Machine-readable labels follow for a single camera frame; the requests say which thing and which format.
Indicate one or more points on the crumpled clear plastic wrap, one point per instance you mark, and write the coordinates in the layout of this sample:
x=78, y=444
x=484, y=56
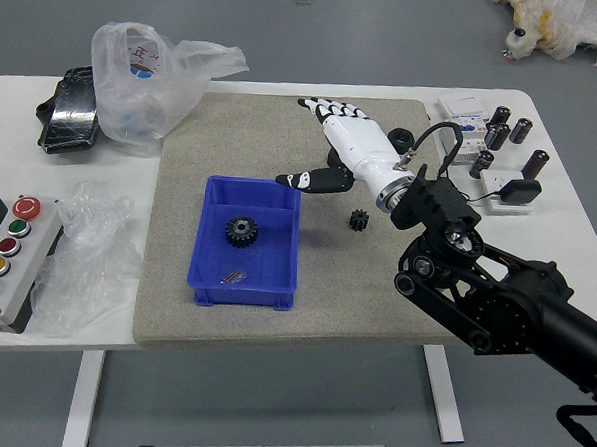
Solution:
x=86, y=262

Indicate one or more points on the black power adapter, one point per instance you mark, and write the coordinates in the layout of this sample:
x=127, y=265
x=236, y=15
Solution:
x=520, y=190

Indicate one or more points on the small black gear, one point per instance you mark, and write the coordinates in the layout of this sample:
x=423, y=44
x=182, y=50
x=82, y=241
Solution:
x=359, y=219

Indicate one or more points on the small metal screws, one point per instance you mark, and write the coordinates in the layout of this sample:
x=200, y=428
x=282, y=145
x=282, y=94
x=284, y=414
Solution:
x=234, y=276

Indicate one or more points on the grey button control box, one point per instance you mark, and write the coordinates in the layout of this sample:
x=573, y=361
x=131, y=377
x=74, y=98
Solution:
x=31, y=269

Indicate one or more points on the red push button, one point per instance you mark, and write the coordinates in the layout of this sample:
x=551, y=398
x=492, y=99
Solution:
x=8, y=247

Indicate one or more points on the white circuit breaker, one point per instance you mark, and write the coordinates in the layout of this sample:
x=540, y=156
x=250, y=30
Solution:
x=470, y=142

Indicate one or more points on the translucent white plastic bag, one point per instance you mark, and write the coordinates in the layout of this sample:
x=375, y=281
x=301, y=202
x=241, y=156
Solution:
x=135, y=100

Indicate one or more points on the blue plastic box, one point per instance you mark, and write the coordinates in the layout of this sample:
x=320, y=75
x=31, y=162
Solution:
x=246, y=266

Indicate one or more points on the red emergency stop button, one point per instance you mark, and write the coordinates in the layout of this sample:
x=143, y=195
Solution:
x=26, y=207

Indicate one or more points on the plush toy in plastic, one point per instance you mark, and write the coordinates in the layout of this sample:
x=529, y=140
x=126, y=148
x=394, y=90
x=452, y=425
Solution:
x=559, y=27

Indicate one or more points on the large black hex nut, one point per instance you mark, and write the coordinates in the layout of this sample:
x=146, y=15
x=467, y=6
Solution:
x=333, y=159

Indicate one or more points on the black cylindrical capacitor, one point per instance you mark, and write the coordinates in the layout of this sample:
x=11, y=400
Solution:
x=534, y=163
x=520, y=130
x=501, y=115
x=482, y=163
x=497, y=135

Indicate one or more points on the black plastic tray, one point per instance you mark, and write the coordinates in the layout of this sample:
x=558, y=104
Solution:
x=71, y=116

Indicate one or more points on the white table leg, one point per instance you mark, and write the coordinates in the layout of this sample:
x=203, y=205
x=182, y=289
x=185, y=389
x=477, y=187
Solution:
x=442, y=391
x=84, y=397

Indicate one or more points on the white power socket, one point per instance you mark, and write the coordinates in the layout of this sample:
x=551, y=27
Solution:
x=496, y=183

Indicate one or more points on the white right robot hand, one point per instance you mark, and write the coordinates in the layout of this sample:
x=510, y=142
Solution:
x=362, y=147

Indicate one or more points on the green push button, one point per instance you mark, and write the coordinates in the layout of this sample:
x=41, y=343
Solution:
x=19, y=228

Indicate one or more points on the large black gear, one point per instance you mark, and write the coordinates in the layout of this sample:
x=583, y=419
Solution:
x=241, y=232

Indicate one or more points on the grey-brown mat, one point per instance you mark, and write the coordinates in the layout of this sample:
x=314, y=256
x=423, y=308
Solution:
x=324, y=305

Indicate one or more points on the small black hex nut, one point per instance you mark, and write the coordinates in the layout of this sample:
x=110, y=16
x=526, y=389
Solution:
x=402, y=137

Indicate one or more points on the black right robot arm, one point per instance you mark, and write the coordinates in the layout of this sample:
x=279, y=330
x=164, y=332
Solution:
x=514, y=305

